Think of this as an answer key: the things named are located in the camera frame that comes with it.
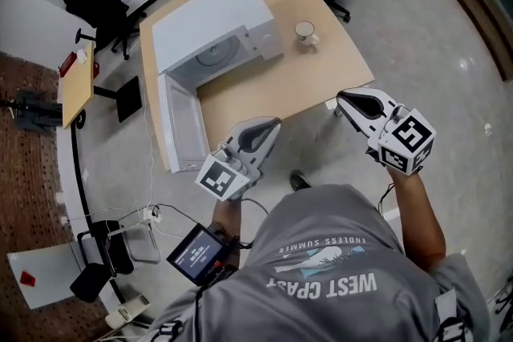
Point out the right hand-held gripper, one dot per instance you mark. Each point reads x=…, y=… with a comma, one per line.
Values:
x=406, y=140

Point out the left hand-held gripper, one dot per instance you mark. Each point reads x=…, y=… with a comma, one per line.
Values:
x=219, y=177

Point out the white ceramic cup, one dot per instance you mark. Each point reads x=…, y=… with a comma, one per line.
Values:
x=304, y=30

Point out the white microwave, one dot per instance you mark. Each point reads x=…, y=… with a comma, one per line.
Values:
x=208, y=18

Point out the person's right forearm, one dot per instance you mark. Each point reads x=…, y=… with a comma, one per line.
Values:
x=418, y=220

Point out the person's left forearm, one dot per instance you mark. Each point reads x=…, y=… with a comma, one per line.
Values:
x=227, y=216

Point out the white table leg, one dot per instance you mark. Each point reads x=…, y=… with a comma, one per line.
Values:
x=332, y=108

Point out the person's black shoe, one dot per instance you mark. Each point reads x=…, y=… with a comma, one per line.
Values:
x=300, y=181

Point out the white power strip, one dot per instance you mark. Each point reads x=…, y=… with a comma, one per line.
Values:
x=152, y=214

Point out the black wrist-mounted screen device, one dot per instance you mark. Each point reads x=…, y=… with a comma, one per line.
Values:
x=196, y=254

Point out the person's grey printed shirt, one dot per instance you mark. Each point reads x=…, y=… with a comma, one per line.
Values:
x=328, y=292

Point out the small red object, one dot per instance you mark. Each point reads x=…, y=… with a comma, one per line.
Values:
x=96, y=69

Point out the small wooden side table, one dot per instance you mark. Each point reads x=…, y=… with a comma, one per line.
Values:
x=77, y=92

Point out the white paper wad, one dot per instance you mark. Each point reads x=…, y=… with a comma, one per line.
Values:
x=83, y=57

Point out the red box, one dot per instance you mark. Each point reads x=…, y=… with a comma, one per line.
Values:
x=67, y=63

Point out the beige power strip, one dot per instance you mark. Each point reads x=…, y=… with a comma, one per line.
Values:
x=126, y=310

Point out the black tripod stand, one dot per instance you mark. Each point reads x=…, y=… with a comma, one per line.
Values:
x=32, y=110

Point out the white board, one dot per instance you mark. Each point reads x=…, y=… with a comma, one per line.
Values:
x=52, y=276

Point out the red paper piece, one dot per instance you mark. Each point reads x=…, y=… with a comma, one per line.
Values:
x=27, y=278

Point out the black flat base plate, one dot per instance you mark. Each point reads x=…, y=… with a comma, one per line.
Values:
x=129, y=99

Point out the black metal-frame chair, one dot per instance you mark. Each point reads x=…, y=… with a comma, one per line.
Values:
x=108, y=252

